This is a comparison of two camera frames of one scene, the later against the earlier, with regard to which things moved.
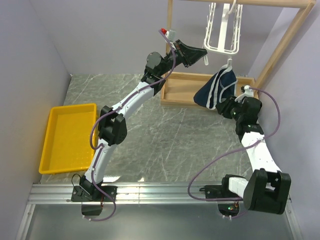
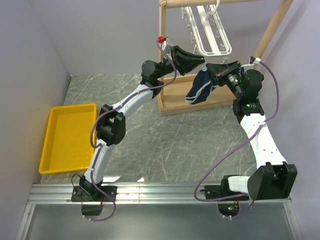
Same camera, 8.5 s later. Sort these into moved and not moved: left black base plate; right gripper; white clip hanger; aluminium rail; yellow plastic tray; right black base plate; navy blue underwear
Moved: white clip hanger; right gripper; navy blue underwear
Not moved: left black base plate; yellow plastic tray; aluminium rail; right black base plate
